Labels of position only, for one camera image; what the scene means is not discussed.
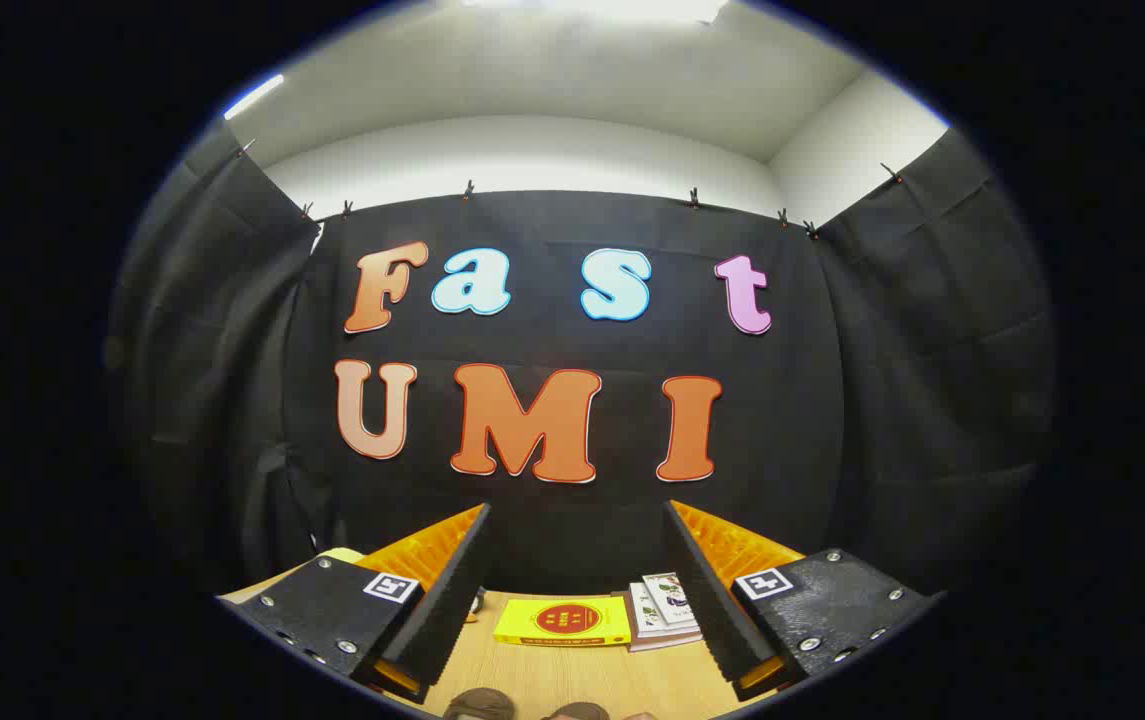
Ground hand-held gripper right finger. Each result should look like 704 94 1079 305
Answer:
662 499 943 703

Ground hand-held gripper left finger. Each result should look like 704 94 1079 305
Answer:
222 502 493 704

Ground white illustrated book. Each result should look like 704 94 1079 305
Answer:
642 572 701 629

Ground yellow book with red circle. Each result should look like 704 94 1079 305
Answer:
493 597 633 648

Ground row of black cloth clips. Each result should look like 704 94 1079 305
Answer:
237 138 905 241

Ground ceiling light strip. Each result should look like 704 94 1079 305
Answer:
223 73 286 121

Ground ceiling light panel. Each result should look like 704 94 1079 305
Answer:
462 0 733 26

